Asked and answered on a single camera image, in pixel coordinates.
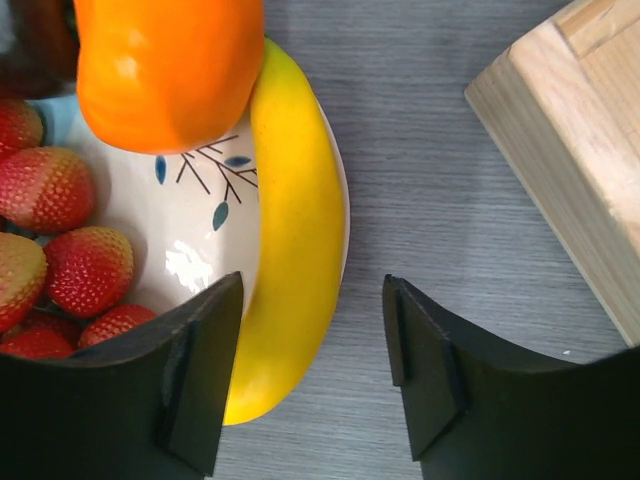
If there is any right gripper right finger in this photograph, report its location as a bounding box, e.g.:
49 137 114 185
382 275 639 479

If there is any yellow banana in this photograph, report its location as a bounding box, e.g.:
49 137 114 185
223 39 347 426

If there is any wooden clothes rack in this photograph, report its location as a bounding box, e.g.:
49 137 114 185
465 1 639 346

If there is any dark brown plum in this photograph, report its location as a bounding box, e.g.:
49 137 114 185
1 0 79 99

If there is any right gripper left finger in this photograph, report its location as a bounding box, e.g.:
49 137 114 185
1 272 244 480

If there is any round wooden fruit plate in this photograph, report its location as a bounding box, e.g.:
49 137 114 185
19 94 351 426

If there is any red strawberries cluster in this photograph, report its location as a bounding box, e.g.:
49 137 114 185
1 99 156 360

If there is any orange fruit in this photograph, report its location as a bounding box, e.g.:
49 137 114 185
74 0 265 154

